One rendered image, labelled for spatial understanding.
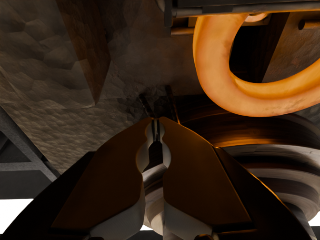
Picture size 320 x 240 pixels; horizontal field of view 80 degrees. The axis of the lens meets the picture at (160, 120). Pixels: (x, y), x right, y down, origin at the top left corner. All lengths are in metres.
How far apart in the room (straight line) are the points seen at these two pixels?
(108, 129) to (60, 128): 0.12
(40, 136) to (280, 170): 0.52
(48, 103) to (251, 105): 0.23
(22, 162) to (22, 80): 6.21
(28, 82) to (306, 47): 0.34
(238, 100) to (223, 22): 0.10
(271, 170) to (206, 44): 0.21
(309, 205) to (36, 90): 0.44
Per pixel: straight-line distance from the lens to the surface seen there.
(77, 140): 0.55
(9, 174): 10.20
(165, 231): 0.42
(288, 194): 0.37
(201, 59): 0.20
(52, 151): 0.62
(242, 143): 0.29
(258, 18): 0.33
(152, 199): 0.39
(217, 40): 0.20
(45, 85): 0.21
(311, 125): 0.42
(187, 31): 0.26
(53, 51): 0.19
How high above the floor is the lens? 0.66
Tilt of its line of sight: 47 degrees up
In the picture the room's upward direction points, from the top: 176 degrees clockwise
